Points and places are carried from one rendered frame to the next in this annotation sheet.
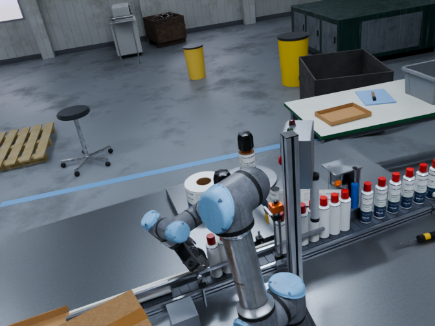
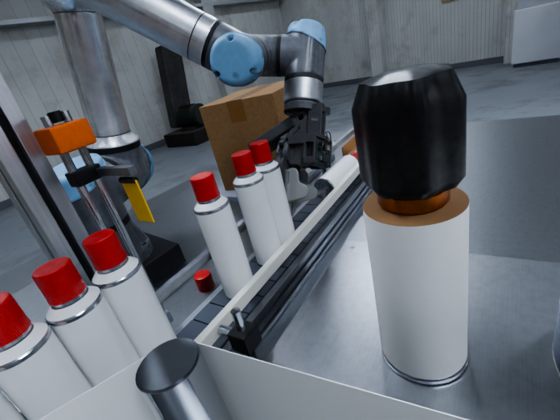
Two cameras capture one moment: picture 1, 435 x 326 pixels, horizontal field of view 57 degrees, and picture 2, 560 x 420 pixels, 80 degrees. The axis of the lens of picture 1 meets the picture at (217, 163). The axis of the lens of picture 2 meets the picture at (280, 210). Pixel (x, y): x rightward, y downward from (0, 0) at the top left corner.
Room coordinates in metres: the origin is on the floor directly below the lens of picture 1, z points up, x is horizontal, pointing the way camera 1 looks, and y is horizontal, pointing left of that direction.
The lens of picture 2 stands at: (1.69, -0.26, 1.21)
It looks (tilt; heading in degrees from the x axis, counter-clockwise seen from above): 25 degrees down; 143
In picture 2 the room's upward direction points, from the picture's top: 14 degrees counter-clockwise
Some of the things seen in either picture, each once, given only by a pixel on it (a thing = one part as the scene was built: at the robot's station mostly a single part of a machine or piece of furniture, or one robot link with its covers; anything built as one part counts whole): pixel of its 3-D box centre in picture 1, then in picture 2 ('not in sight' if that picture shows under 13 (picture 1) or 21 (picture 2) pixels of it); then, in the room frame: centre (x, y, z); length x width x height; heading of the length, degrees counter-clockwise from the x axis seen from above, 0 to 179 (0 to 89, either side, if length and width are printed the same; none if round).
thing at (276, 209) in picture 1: (274, 230); (128, 237); (1.25, -0.19, 1.04); 0.10 x 0.04 x 0.33; 16
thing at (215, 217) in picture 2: not in sight; (222, 237); (1.27, -0.07, 0.98); 0.05 x 0.05 x 0.20
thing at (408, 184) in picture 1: (407, 188); not in sight; (1.49, -0.85, 0.98); 0.05 x 0.05 x 0.20
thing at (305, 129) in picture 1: (298, 153); not in sight; (1.25, -0.29, 1.38); 0.17 x 0.10 x 0.19; 161
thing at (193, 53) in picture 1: (195, 61); not in sight; (7.14, 0.14, 0.29); 0.37 x 0.36 x 0.57; 7
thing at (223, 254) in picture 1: (225, 251); (257, 210); (1.24, 0.02, 0.98); 0.05 x 0.05 x 0.20
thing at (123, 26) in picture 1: (125, 30); not in sight; (9.91, 1.70, 0.56); 2.40 x 0.60 x 1.13; 8
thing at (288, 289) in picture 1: (285, 296); (87, 192); (0.91, -0.16, 1.05); 0.13 x 0.12 x 0.14; 131
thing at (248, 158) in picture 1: (246, 156); not in sight; (1.92, -0.16, 1.04); 0.09 x 0.09 x 0.29
